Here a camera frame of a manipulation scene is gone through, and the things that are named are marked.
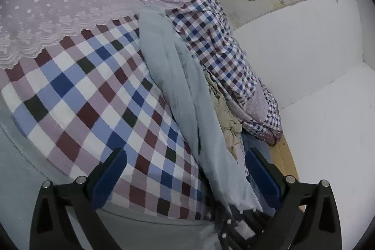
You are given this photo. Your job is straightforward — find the wooden bed frame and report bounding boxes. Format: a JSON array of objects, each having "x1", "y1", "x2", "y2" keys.
[{"x1": 270, "y1": 133, "x2": 308, "y2": 212}]

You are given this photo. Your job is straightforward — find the light grey pants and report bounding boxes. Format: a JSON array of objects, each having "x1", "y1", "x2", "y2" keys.
[{"x1": 100, "y1": 5, "x2": 266, "y2": 250}]

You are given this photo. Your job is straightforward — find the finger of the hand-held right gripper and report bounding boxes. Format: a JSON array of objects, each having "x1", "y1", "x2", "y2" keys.
[
  {"x1": 218, "y1": 204, "x2": 247, "y2": 250},
  {"x1": 242, "y1": 208, "x2": 271, "y2": 239}
]

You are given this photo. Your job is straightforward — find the blue plush blanket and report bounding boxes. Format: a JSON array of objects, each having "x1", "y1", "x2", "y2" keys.
[{"x1": 240, "y1": 133, "x2": 273, "y2": 163}]

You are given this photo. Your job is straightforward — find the beige crumpled garment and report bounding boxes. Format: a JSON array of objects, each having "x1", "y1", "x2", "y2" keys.
[{"x1": 203, "y1": 74, "x2": 244, "y2": 160}]

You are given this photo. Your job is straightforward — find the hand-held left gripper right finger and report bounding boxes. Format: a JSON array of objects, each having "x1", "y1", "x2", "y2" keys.
[{"x1": 245, "y1": 146, "x2": 343, "y2": 250}]

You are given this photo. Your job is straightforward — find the checkered bed sheet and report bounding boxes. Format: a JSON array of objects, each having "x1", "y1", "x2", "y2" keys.
[{"x1": 0, "y1": 0, "x2": 223, "y2": 221}]

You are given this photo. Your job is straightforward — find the checkered quilt with lavender patches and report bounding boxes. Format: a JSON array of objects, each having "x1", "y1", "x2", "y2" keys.
[{"x1": 97, "y1": 0, "x2": 283, "y2": 146}]

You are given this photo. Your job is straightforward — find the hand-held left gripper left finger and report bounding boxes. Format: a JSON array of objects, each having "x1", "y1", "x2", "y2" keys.
[{"x1": 29, "y1": 147, "x2": 128, "y2": 250}]

